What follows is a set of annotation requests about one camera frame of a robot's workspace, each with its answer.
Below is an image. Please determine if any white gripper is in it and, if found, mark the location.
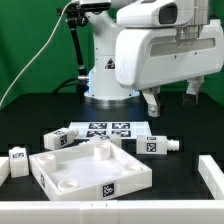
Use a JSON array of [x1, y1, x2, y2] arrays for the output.
[[115, 20, 224, 118]]

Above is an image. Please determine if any white square table top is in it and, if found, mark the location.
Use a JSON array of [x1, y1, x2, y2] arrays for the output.
[[29, 141, 152, 201]]

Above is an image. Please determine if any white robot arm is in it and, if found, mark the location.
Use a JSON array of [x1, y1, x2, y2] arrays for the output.
[[79, 0, 224, 117]]

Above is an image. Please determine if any white marker sheet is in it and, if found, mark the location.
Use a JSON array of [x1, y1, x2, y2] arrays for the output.
[[69, 121, 151, 139]]

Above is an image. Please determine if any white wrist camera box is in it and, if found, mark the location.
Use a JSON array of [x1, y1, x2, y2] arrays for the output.
[[117, 0, 194, 28]]

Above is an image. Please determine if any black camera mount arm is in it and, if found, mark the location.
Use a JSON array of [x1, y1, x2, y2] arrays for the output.
[[56, 2, 112, 94]]

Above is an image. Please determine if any white front fence wall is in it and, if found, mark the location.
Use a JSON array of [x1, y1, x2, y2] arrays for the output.
[[0, 200, 224, 224]]

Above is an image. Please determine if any white cable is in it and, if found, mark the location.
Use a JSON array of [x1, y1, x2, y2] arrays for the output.
[[0, 0, 81, 109]]

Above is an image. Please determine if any white left fence wall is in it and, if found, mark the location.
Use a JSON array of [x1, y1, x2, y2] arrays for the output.
[[0, 157, 10, 186]]

